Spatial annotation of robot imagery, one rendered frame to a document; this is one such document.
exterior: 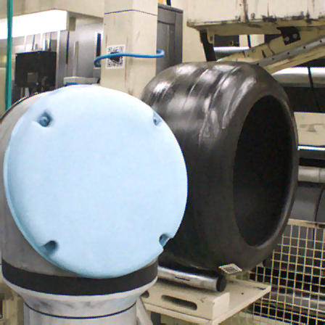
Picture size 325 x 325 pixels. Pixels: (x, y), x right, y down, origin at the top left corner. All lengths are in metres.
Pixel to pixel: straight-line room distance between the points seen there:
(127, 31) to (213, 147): 0.55
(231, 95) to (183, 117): 0.13
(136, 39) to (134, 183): 1.31
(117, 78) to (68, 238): 1.33
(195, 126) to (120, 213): 0.92
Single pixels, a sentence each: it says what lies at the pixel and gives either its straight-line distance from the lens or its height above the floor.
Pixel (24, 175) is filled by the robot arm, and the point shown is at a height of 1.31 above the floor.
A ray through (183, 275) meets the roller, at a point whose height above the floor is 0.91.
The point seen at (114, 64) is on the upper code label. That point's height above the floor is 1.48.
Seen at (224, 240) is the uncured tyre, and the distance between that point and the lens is 1.29.
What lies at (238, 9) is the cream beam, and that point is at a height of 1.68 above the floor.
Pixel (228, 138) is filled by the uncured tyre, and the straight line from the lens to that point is 1.24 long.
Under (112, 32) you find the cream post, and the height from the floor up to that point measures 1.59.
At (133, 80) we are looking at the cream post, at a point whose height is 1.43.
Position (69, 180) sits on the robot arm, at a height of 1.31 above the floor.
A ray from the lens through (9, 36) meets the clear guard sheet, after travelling 1.76.
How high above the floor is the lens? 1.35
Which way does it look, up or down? 5 degrees down
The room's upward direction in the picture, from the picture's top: 1 degrees clockwise
